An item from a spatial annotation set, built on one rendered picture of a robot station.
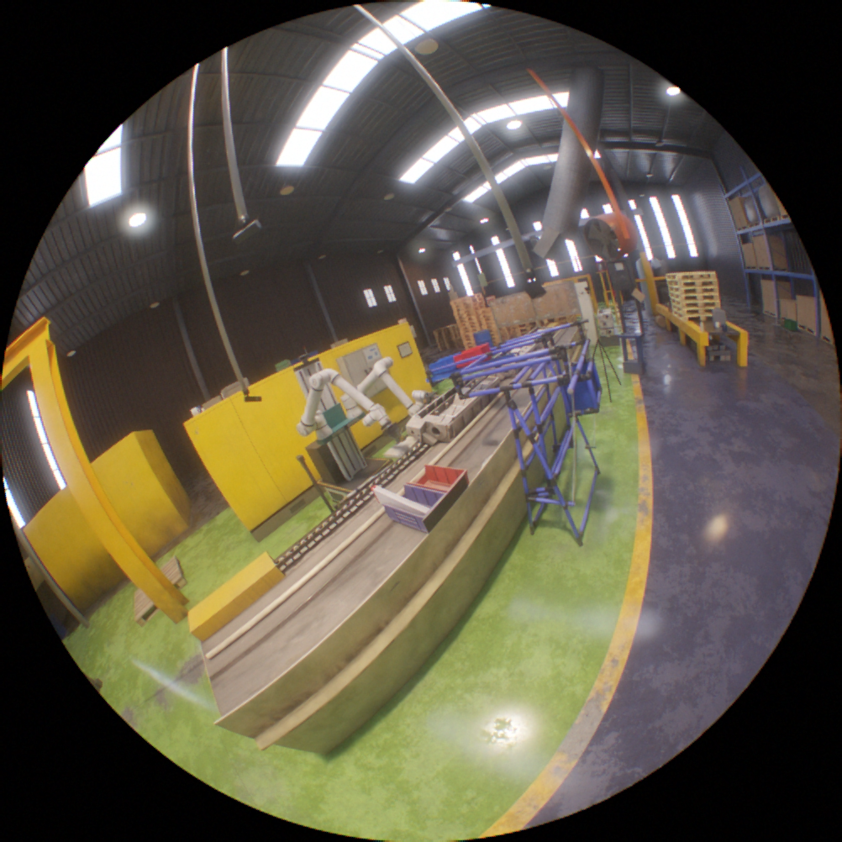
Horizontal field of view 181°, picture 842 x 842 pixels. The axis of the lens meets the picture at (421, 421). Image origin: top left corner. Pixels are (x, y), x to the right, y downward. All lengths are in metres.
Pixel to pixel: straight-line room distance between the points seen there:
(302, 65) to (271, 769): 11.05
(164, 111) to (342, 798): 10.36
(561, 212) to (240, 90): 9.20
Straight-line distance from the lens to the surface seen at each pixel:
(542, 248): 8.37
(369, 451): 4.42
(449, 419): 2.10
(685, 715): 1.88
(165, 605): 3.96
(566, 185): 8.81
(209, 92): 8.98
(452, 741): 1.75
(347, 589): 1.37
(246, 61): 8.88
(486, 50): 10.53
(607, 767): 1.76
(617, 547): 2.13
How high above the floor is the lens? 1.70
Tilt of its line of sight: 19 degrees down
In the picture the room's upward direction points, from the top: 21 degrees counter-clockwise
